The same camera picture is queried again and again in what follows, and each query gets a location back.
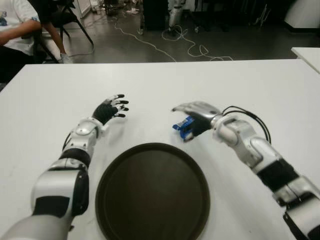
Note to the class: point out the right robot hand black silver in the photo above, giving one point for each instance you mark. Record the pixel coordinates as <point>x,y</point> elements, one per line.
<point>202,112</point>

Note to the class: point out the left robot hand black silver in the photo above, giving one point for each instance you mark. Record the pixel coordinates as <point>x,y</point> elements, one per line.
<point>105,111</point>

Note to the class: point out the blue Oreo cookie packet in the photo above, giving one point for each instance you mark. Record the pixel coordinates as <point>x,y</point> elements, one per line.
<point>185,123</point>

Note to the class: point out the left robot arm silver black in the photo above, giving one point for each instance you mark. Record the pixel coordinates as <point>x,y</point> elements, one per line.
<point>57,180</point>

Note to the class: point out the right robot arm silver black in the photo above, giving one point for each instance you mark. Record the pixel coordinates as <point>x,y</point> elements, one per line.
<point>270,160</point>

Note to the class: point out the bare leg with white shoe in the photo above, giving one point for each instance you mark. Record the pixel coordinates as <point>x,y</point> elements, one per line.
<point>56,37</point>

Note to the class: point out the round dark brown tray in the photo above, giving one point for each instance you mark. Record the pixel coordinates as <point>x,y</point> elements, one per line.
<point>152,195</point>

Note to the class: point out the black folding chair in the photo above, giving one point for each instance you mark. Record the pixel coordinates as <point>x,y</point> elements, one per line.
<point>72,15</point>

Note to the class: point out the silver robot leg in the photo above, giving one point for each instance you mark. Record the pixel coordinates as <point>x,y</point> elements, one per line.
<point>174,13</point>

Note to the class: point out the black cabinet on casters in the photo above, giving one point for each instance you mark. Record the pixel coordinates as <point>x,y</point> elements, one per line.
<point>154,15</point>

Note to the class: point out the white side table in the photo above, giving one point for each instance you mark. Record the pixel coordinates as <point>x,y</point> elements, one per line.
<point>308,56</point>

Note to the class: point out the seated person in white shirt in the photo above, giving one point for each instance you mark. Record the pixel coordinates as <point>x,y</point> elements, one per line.
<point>15,30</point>

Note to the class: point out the white curved cabinet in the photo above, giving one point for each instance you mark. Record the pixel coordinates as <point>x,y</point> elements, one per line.
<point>305,13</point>

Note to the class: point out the black wheeled stand frame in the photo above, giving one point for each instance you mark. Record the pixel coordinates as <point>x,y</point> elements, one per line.
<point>207,15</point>

